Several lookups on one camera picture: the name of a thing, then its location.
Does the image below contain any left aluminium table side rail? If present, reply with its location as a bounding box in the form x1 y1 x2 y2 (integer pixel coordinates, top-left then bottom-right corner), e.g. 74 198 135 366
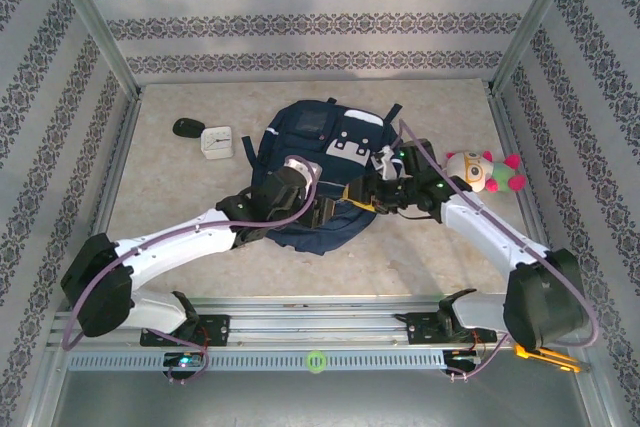
67 96 144 313

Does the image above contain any aluminium mounting rail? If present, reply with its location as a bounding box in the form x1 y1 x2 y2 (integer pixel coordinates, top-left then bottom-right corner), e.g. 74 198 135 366
47 295 596 352

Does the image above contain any white pink green plush toy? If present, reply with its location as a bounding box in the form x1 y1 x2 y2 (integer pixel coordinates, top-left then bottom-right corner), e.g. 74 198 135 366
444 149 527 195

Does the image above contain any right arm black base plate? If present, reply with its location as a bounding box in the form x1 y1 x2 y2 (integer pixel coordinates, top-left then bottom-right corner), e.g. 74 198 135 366
394 311 500 347

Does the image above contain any aluminium frame post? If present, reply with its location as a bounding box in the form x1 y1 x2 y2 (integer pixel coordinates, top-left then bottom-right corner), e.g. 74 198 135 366
42 0 144 101
487 0 585 96

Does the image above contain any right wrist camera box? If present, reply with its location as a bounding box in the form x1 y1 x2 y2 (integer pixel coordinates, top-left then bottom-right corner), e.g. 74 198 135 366
373 145 404 181

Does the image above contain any right aluminium table side rail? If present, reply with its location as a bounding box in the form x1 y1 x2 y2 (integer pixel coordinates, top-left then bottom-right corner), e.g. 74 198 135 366
487 91 569 306

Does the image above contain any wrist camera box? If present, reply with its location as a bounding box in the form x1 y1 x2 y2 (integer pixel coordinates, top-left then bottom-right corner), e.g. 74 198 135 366
281 155 317 182
373 145 404 181

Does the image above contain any black computer mouse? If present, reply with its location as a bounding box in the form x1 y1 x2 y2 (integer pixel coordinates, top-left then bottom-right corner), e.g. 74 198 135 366
172 118 207 139

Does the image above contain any right aluminium frame post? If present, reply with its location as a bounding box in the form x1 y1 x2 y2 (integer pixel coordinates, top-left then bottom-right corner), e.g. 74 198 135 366
487 0 585 96

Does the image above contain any perforated metal cable tray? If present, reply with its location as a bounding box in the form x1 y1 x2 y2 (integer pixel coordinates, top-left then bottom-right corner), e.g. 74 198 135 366
64 349 449 374

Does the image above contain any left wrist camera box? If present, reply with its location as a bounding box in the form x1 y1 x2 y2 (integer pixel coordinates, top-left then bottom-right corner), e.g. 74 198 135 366
281 155 317 182

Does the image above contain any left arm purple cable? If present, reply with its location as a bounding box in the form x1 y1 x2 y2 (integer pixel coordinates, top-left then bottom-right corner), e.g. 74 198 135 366
60 159 319 386

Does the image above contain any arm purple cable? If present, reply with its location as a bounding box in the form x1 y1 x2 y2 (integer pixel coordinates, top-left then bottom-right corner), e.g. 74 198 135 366
60 159 319 386
397 119 600 382

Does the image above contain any yellow utility knife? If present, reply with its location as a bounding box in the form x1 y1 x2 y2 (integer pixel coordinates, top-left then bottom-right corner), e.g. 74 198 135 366
514 344 584 374

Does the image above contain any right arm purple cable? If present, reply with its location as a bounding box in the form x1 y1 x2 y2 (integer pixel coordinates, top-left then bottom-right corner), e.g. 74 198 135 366
397 119 600 382

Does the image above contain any aluminium table side rail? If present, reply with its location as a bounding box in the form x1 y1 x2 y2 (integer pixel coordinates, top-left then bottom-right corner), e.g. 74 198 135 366
487 91 569 306
67 96 144 313

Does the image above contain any white square alarm clock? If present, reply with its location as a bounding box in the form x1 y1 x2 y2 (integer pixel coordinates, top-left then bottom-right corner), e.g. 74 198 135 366
199 125 235 162

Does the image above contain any navy blue school backpack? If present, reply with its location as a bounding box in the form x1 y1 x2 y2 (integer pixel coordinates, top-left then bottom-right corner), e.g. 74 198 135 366
242 96 406 256

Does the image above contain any left aluminium frame post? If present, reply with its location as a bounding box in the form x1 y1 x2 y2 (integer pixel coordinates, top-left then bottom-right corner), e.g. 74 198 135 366
42 0 144 101

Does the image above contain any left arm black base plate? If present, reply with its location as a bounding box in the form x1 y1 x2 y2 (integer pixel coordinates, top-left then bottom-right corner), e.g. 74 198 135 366
139 314 232 348

